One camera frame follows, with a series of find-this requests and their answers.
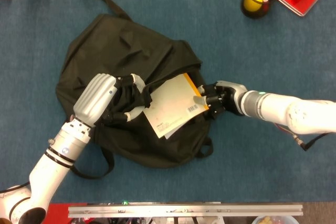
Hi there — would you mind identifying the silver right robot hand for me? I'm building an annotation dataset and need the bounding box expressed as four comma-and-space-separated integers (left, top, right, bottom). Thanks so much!
193, 80, 249, 120

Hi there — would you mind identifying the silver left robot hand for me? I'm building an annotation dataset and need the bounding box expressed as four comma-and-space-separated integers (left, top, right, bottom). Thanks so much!
72, 73, 152, 127

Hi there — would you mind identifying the black fabric backpack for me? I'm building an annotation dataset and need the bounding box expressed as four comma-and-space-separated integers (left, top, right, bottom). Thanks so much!
55, 0, 214, 179

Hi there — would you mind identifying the yellow white notebook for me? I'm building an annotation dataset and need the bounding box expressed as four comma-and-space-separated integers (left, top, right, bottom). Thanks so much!
143, 72, 210, 140

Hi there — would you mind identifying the blue felt table cloth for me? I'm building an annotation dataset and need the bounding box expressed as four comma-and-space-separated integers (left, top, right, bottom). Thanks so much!
0, 0, 336, 205

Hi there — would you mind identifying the yellow foam ball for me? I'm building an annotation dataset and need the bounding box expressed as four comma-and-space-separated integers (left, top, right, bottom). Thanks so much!
243, 0, 264, 9

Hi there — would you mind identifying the red box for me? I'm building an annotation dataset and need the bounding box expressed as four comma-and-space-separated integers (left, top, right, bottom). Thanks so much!
44, 202, 87, 224

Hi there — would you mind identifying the pale plastic tub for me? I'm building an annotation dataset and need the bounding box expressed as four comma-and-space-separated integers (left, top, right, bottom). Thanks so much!
251, 215, 300, 224

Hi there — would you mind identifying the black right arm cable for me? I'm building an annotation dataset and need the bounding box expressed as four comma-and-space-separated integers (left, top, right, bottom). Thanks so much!
274, 123, 330, 152

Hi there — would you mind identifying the aluminium rail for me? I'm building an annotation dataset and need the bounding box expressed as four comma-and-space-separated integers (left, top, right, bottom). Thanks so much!
68, 204, 304, 219

